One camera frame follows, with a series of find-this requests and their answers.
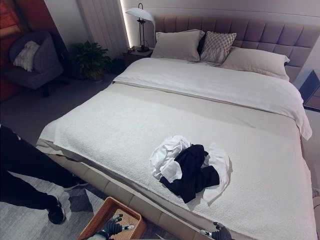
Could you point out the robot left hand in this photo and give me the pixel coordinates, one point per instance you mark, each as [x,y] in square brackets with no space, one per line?
[111,228]

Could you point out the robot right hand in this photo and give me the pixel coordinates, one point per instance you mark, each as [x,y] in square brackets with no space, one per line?
[220,232]

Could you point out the woven orange basket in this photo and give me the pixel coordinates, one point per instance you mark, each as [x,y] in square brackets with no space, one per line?
[110,220]

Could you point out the black garment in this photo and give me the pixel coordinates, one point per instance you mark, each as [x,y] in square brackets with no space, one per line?
[192,172]

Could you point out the grey patterned rug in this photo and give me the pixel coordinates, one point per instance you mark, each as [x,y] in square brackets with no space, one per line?
[32,215]

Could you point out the white garment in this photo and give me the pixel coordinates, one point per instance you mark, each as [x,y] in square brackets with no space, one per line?
[165,160]

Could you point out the white textured bedspread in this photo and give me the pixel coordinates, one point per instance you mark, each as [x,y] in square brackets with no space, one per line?
[155,140]

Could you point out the person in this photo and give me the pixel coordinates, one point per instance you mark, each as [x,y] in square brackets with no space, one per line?
[27,172]

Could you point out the large bed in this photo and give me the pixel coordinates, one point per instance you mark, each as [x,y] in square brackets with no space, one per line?
[190,130]

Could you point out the white folded duvet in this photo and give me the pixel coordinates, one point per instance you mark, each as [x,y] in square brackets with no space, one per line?
[220,87]

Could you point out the dark bedside cabinet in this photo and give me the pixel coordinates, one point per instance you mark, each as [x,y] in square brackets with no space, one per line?
[311,90]

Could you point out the potted green plant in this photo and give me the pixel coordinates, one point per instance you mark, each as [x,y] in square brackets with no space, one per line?
[88,60]

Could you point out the plain beige pillow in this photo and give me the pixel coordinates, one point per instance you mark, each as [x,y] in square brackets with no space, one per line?
[257,62]
[176,45]

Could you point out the bedside table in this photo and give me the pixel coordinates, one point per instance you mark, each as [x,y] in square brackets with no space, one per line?
[137,55]

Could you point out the grey armchair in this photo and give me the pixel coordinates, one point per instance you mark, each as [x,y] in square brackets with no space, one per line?
[35,62]

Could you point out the patterned decorative cushion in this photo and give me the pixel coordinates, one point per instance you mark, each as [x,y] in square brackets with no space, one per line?
[217,47]

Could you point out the white fluffy cushion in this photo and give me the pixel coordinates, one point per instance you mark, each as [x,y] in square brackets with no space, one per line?
[26,55]

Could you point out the padded beige headboard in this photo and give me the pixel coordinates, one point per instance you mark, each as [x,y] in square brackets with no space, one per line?
[252,32]

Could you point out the white shade table lamp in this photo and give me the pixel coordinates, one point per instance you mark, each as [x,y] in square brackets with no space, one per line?
[141,22]

